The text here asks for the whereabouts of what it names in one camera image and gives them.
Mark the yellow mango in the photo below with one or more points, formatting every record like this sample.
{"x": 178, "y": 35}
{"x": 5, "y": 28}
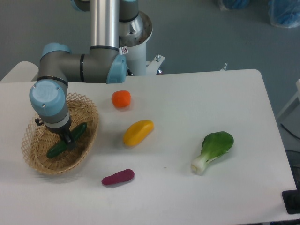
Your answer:
{"x": 137, "y": 132}

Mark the white furniture frame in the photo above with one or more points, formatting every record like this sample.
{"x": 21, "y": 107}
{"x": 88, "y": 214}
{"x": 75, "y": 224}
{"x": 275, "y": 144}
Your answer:
{"x": 290, "y": 105}

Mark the orange persimmon fruit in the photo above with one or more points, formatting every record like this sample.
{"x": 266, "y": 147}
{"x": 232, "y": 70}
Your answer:
{"x": 121, "y": 98}

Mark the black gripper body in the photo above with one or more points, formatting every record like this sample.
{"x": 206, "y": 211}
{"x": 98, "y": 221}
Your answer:
{"x": 61, "y": 127}

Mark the purple sweet potato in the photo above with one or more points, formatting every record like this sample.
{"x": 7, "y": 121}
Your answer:
{"x": 119, "y": 177}

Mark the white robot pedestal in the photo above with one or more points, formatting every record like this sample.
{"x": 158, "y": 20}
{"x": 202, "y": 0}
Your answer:
{"x": 134, "y": 36}

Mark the white chair armrest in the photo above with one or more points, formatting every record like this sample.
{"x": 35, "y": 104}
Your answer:
{"x": 23, "y": 72}

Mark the blue plastic bag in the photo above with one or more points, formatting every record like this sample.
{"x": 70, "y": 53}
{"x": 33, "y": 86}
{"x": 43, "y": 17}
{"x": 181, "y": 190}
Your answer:
{"x": 284, "y": 13}
{"x": 233, "y": 4}

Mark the woven wicker basket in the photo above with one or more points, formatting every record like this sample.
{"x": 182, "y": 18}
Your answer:
{"x": 38, "y": 139}

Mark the green bok choy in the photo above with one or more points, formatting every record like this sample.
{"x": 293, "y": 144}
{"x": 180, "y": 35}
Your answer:
{"x": 214, "y": 146}

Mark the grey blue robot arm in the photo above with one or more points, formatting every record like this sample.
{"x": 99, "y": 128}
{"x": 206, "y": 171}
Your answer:
{"x": 103, "y": 64}

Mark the black device at edge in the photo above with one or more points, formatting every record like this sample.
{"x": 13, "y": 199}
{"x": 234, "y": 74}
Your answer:
{"x": 291, "y": 200}

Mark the dark green cucumber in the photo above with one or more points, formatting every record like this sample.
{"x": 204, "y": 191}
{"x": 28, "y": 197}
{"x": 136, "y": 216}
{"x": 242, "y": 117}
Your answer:
{"x": 61, "y": 146}

